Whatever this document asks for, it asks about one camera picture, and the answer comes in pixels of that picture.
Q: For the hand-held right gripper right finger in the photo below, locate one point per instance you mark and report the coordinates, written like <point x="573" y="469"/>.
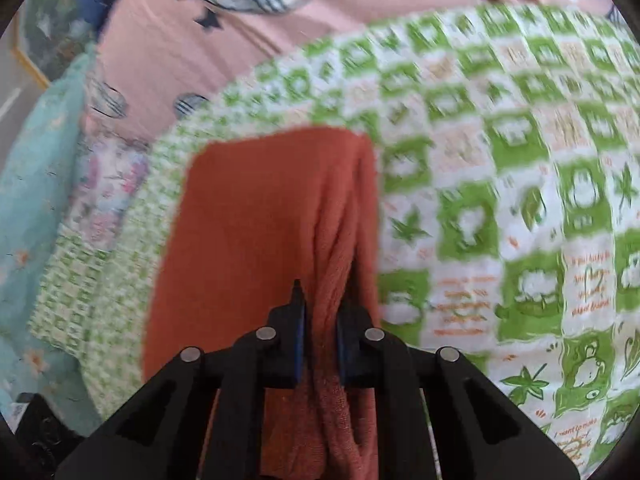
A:
<point x="342" y="352"/>

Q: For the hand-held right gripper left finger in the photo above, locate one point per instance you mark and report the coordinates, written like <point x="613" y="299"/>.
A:
<point x="298" y="345"/>

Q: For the orange knitted sweater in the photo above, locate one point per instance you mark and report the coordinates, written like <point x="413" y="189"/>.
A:
<point x="240" y="235"/>

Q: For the green checked pillow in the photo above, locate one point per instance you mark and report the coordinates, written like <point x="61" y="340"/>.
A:
<point x="70" y="300"/>

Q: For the teal floral quilt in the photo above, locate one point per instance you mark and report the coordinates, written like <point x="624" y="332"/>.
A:
<point x="30" y="210"/>

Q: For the floral pillow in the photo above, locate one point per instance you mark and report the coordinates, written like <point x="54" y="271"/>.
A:
<point x="110" y="190"/>

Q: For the green checked bedsheet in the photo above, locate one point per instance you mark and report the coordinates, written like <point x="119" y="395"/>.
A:
<point x="500" y="160"/>

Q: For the gold picture frame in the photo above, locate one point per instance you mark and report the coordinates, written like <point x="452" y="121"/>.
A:
<point x="50" y="35"/>

